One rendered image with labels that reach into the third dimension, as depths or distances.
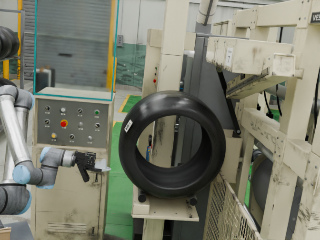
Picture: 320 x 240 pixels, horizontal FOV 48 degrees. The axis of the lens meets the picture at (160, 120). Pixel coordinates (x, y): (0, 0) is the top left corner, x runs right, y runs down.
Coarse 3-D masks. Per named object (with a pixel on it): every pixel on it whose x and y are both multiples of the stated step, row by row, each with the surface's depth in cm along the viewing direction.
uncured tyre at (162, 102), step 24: (168, 96) 185; (192, 96) 197; (144, 120) 182; (216, 120) 187; (120, 144) 187; (216, 144) 187; (144, 168) 216; (168, 168) 220; (192, 168) 218; (216, 168) 191; (168, 192) 192; (192, 192) 194
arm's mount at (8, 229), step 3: (3, 228) 177; (6, 228) 177; (9, 228) 178; (0, 231) 177; (3, 231) 177; (6, 231) 178; (9, 231) 178; (0, 234) 177; (3, 234) 178; (6, 234) 178; (9, 234) 179; (0, 237) 177; (3, 237) 178; (6, 237) 179; (9, 237) 179
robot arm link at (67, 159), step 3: (66, 150) 195; (66, 153) 193; (69, 153) 193; (72, 153) 194; (66, 156) 192; (69, 156) 192; (72, 156) 194; (63, 159) 192; (66, 159) 192; (69, 159) 192; (63, 162) 192; (66, 162) 192; (69, 162) 192; (63, 165) 193; (66, 165) 193; (69, 165) 193
